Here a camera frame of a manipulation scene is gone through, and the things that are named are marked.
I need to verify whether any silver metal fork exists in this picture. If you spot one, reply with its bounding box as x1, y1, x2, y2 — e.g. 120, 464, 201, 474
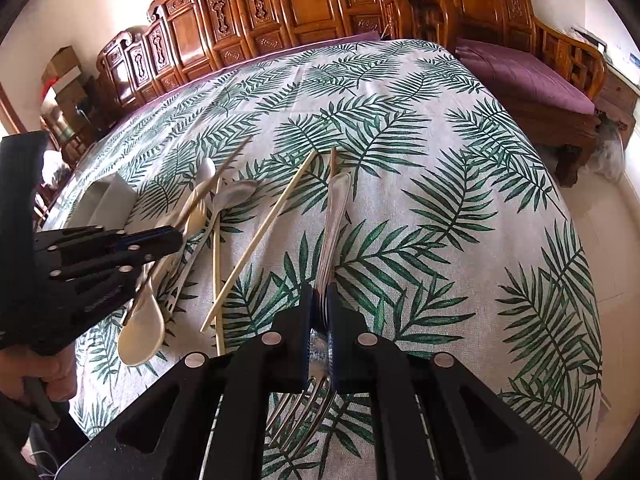
267, 172, 352, 458

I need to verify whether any person's left hand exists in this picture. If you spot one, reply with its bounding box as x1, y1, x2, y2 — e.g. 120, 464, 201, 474
0, 344, 77, 402

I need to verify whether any white rectangular utensil holder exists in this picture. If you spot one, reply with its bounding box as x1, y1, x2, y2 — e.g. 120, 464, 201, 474
65, 174, 137, 230

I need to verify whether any cream plastic spoon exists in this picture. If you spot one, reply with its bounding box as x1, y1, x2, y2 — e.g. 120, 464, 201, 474
117, 200, 207, 366

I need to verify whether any long wooden chopstick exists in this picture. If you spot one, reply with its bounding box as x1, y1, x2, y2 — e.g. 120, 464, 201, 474
200, 150, 318, 333

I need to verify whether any white plastic fork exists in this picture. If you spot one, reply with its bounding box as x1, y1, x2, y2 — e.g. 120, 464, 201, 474
155, 157, 216, 228

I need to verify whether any cardboard boxes stack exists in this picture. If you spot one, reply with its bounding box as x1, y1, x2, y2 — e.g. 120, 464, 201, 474
40, 46, 89, 130

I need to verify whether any grey plastic spoon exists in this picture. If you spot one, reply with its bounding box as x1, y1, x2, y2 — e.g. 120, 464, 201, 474
164, 179, 260, 317

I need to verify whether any palm leaf tablecloth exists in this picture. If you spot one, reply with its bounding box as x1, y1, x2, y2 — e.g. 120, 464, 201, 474
47, 40, 602, 468

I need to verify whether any carved wooden long bench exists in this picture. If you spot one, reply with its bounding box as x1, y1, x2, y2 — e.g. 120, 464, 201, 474
96, 0, 413, 119

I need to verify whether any purple seat cushion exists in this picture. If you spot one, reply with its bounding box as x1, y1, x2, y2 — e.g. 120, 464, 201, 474
456, 39, 596, 115

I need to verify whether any carved wooden sofa bench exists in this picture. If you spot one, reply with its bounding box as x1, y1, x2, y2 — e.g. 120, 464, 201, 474
385, 0, 605, 188

